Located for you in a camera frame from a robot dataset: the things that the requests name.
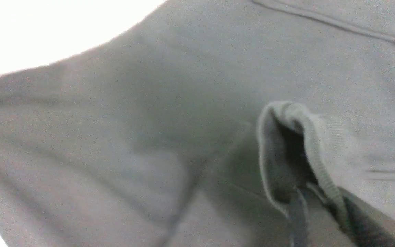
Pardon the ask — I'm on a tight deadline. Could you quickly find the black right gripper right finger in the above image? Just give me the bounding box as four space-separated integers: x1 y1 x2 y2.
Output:
334 189 395 247

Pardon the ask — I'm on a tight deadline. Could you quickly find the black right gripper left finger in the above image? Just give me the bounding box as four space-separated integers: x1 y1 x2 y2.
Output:
288 189 309 247

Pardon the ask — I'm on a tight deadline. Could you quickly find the dark gray long-sleeve top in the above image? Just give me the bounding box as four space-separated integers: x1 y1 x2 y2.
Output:
0 0 395 247

